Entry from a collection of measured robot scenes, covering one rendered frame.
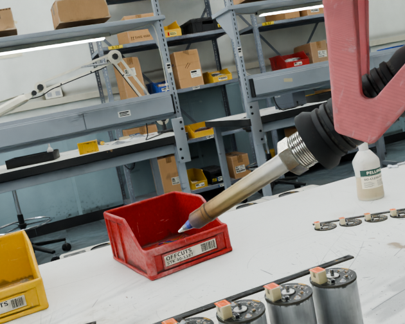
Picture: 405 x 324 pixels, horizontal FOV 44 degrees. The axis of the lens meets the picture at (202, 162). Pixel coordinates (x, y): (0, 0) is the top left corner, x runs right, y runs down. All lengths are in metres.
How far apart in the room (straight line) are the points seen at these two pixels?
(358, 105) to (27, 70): 4.50
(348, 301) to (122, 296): 0.27
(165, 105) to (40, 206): 2.33
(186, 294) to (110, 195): 4.25
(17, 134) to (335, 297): 2.28
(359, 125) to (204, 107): 4.73
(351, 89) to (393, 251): 0.33
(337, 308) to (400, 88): 0.14
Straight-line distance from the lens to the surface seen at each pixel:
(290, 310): 0.27
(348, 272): 0.29
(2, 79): 4.64
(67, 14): 2.60
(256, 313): 0.26
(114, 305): 0.49
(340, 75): 0.18
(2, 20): 2.60
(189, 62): 4.46
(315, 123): 0.19
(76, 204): 4.68
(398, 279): 0.44
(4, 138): 2.49
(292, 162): 0.20
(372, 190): 0.67
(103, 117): 2.52
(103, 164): 2.59
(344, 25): 0.18
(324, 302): 0.28
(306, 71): 2.93
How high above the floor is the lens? 0.92
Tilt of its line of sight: 7 degrees down
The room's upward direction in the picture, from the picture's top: 11 degrees counter-clockwise
